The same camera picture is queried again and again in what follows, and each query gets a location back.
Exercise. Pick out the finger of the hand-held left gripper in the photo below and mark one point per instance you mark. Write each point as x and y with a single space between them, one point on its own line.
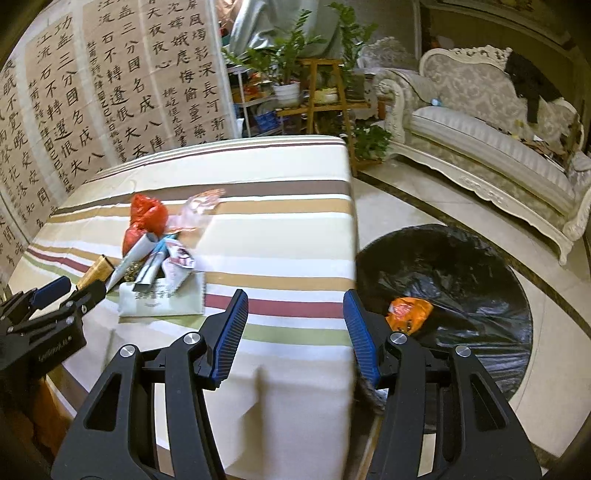
51 291
83 300

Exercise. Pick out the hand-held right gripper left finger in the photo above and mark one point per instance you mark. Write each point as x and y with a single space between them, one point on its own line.
228 341

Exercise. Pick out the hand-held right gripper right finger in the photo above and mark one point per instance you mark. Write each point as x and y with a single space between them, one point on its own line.
362 341

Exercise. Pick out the gold foil wrapper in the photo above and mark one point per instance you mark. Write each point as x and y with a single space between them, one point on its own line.
97 270

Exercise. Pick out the orange plastic bag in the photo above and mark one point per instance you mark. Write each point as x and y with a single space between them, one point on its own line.
408 316

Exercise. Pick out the brown patterned pouch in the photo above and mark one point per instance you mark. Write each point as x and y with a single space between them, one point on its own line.
131 272

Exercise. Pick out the white green paper tube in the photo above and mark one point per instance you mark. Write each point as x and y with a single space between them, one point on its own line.
134 256

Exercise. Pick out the silver blue tube wrapper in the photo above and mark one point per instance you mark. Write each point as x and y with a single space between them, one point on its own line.
150 272

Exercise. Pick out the white paper envelope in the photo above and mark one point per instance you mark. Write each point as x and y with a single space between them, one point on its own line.
161 302

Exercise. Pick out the silver snack wrapper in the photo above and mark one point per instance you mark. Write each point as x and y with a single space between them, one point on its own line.
180 265

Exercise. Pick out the red knotted plastic bag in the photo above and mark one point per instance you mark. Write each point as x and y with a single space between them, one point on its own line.
145 217

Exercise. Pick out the black bag lined trash bin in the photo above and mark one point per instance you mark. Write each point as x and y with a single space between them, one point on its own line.
461 272

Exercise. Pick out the clear packet orange print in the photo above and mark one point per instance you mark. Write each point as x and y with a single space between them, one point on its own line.
196 207

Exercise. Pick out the calligraphy paper sheet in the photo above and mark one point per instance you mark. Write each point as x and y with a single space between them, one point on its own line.
120 87
18 184
184 74
60 120

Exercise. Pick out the small green floor plant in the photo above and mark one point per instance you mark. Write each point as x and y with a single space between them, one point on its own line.
371 143

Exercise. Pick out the blue plastic crate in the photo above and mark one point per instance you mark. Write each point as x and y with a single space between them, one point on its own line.
265 122

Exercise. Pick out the cream carved sofa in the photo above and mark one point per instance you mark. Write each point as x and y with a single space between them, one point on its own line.
485 138

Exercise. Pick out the white metal shelf rack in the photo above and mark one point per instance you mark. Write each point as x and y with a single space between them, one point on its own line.
242 101

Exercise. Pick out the yellow plant pot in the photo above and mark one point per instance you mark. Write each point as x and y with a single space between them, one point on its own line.
328 96

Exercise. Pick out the white flower pot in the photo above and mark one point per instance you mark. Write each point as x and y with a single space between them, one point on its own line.
287 95

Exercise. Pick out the wooden plant stand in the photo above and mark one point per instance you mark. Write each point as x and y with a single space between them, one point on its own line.
323 64

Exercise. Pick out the grey lace cloth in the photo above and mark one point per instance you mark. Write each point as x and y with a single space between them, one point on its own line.
392 60

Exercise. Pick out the green leafy potted plant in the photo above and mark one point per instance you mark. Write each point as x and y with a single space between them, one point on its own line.
277 55

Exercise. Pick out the tall green plant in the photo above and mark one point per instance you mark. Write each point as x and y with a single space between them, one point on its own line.
353 37

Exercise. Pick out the black garment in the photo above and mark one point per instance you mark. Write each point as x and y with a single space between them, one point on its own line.
531 78

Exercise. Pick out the grey green curtain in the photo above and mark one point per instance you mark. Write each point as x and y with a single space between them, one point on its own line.
277 18

